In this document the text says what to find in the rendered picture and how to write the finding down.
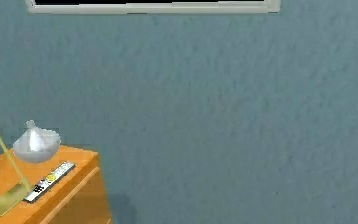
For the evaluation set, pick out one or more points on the orange wooden nightstand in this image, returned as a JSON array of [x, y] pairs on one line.
[[72, 196]]

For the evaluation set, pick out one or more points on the white remote control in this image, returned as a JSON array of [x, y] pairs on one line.
[[48, 181]]

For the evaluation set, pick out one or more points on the yellow-green desk lamp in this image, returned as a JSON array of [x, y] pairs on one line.
[[7, 198]]

